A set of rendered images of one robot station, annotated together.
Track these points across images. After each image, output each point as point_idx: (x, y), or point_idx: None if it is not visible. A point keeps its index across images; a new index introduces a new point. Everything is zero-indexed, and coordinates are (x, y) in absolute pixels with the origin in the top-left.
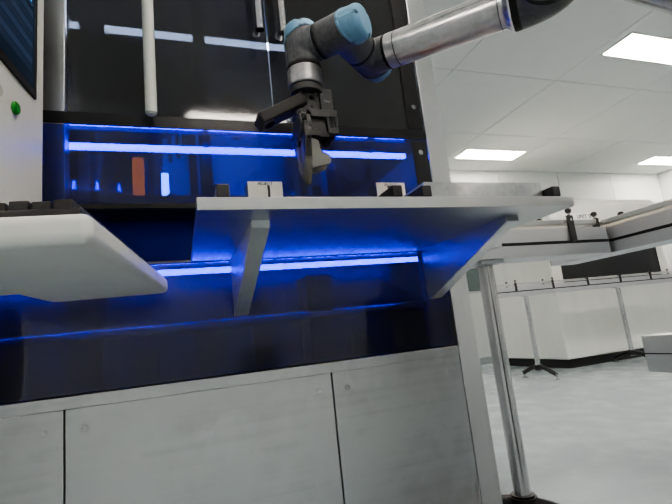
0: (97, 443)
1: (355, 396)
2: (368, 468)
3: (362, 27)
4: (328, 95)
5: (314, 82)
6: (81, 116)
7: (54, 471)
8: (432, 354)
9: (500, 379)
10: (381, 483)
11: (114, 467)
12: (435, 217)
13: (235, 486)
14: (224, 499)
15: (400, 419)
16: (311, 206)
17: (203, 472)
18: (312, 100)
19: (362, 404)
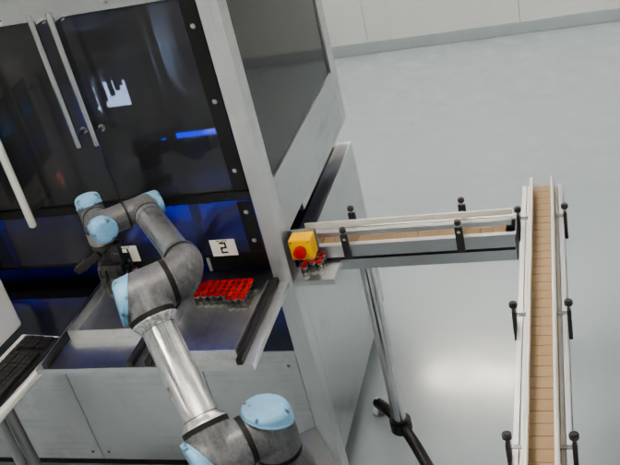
0: (80, 376)
1: (217, 372)
2: (232, 407)
3: (103, 242)
4: (115, 249)
5: (101, 248)
6: (2, 215)
7: (66, 385)
8: (272, 354)
9: (377, 349)
10: None
11: (92, 387)
12: None
13: (154, 403)
14: (150, 408)
15: (251, 387)
16: (86, 373)
17: (136, 395)
18: (106, 253)
19: (222, 376)
